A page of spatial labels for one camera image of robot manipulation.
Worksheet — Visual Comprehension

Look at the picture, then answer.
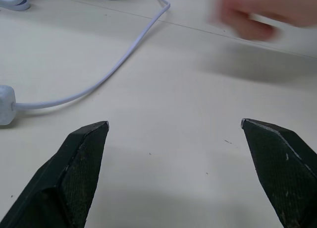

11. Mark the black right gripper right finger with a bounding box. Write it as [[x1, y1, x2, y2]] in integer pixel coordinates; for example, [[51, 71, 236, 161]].
[[240, 118, 317, 228]]

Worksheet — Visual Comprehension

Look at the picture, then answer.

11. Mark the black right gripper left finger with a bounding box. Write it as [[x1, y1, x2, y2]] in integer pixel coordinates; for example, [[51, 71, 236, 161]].
[[0, 120, 110, 228]]

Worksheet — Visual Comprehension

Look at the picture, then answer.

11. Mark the white-blue object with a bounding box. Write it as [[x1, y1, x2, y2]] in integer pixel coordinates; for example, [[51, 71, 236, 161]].
[[0, 0, 43, 12]]

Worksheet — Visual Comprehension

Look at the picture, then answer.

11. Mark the person's bare hand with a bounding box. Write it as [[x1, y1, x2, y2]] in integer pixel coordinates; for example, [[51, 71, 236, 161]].
[[207, 0, 317, 42]]

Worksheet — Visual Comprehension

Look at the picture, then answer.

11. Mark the white inline cable switch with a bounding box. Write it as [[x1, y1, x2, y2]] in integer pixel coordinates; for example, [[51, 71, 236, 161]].
[[0, 85, 17, 126]]

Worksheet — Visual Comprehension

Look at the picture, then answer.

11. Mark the white power cable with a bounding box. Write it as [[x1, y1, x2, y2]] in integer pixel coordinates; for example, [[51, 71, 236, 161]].
[[15, 0, 171, 110]]

